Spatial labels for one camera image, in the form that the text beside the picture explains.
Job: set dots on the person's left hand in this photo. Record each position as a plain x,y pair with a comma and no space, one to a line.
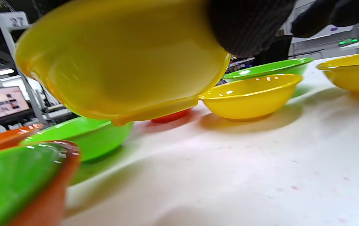
248,25

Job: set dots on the medium green bowl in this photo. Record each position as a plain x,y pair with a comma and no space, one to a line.
98,138
270,67
10,182

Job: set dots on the small yellow bowl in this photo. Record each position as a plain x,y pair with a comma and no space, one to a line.
248,100
120,62
355,75

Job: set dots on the large orange bowl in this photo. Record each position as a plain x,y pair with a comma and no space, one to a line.
173,116
50,194
0,141

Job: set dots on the whiteboard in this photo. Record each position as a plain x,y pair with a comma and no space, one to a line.
320,34

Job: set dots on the green lit device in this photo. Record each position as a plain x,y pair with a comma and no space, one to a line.
348,41

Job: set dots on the computer monitor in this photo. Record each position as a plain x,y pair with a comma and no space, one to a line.
2,103

